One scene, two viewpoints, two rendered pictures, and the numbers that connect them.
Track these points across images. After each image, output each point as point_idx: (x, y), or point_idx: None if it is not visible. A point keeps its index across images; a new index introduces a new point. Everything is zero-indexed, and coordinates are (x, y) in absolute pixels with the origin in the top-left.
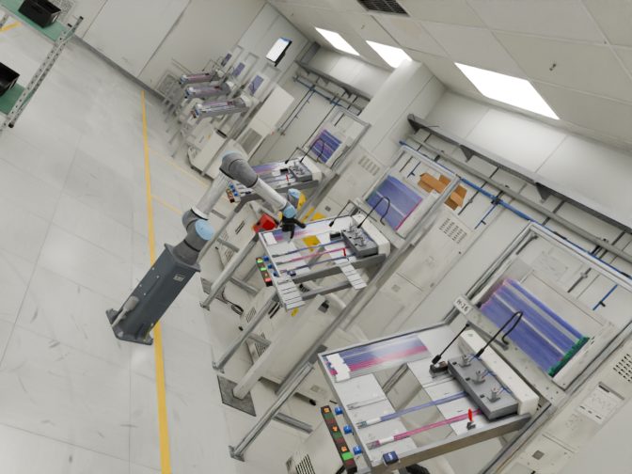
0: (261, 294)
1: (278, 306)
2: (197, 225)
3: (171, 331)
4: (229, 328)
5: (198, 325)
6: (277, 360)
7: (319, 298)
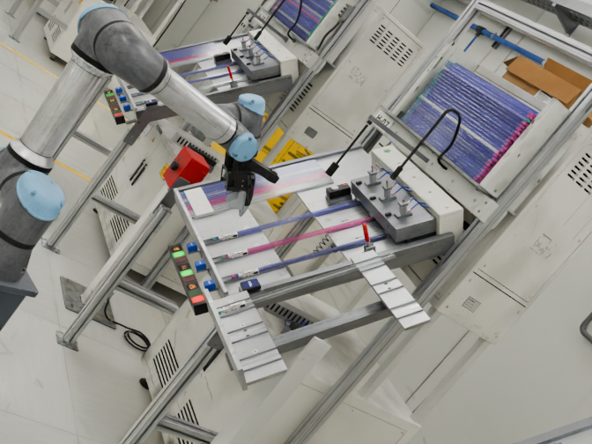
0: (185, 314)
1: None
2: (22, 186)
3: None
4: (118, 387)
5: (51, 391)
6: None
7: (317, 346)
